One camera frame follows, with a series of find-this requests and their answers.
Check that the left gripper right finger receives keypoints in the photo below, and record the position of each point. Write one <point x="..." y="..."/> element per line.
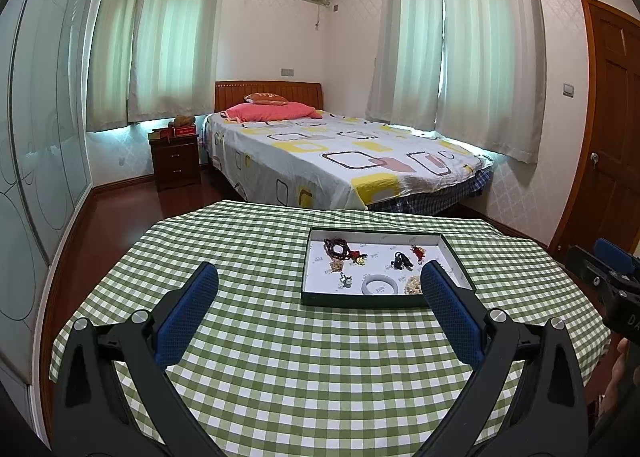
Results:
<point x="547" y="415"/>

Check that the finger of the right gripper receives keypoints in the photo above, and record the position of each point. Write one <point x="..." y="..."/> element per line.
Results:
<point x="613" y="256"/>
<point x="589" y="269"/>

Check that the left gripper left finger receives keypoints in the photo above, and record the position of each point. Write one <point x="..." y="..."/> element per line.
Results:
<point x="92" y="416"/>

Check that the red knot charm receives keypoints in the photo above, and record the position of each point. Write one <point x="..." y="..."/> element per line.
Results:
<point x="419" y="252"/>

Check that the pale jade bangle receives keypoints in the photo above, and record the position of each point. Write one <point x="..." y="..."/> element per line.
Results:
<point x="379" y="284"/>

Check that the black hair clip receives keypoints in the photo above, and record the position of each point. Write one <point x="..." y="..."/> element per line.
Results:
<point x="401" y="261"/>

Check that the red gold tassel charm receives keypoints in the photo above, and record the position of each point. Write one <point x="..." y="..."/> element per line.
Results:
<point x="357" y="257"/>

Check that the green white jewelry tray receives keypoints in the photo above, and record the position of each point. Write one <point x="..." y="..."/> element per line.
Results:
<point x="331" y="279"/>

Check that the brown wooden door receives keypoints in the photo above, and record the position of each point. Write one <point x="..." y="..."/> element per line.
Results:
<point x="604" y="198"/>

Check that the green checkered tablecloth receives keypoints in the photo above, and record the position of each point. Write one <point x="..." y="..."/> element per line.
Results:
<point x="267" y="376"/>

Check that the dark wooden nightstand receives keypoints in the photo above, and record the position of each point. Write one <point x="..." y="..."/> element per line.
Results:
<point x="176" y="162"/>

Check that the right white curtain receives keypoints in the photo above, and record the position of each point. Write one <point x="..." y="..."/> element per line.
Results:
<point x="471" y="70"/>

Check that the white curtain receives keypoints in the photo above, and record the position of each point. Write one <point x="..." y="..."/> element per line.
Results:
<point x="151" y="59"/>
<point x="471" y="70"/>

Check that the bed with patterned sheet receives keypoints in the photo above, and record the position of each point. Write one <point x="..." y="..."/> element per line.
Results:
<point x="338" y="162"/>

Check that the red boxes on nightstand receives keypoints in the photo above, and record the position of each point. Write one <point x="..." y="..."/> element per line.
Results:
<point x="179" y="127"/>

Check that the pink pillow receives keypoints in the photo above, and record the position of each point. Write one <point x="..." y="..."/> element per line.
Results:
<point x="247" y="112"/>

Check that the orange patterned pillow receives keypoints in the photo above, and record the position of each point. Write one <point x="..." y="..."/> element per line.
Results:
<point x="265" y="98"/>

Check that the left white curtain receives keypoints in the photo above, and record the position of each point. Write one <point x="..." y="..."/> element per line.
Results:
<point x="151" y="59"/>

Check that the frosted glass wardrobe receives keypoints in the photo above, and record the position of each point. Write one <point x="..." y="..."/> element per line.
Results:
<point x="44" y="170"/>

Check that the wall light switch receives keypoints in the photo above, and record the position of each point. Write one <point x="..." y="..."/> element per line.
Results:
<point x="568" y="90"/>

